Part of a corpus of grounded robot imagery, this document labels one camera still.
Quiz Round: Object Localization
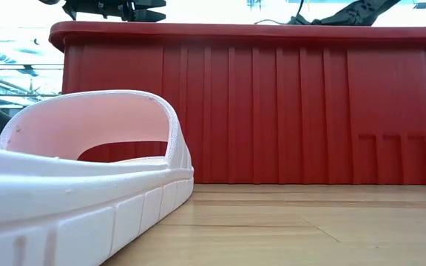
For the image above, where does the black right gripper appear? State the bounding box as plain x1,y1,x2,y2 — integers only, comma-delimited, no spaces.
285,0,402,27

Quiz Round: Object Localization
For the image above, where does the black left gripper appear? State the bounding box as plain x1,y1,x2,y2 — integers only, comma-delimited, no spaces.
61,0,167,23

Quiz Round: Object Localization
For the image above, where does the white slide sandal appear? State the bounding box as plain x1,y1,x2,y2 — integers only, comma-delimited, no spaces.
0,89,195,266

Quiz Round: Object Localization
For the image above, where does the red plastic bin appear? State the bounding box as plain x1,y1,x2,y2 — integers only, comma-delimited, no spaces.
48,21,426,185

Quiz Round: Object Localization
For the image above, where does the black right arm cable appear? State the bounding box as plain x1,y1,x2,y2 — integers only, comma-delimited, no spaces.
253,0,307,26

